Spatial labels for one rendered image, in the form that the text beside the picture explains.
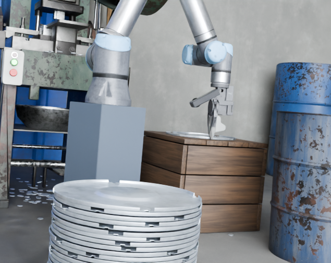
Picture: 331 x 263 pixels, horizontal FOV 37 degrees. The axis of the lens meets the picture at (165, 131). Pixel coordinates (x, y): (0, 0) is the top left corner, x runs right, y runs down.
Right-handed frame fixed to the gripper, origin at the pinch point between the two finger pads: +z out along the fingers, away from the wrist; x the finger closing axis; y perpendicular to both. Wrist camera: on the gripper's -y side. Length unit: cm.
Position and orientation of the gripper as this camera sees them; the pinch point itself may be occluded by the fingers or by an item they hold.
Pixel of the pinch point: (209, 135)
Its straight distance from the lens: 192.5
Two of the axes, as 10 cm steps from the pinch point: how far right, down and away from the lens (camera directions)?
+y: 9.8, 0.8, 1.8
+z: -0.9, 10.0, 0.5
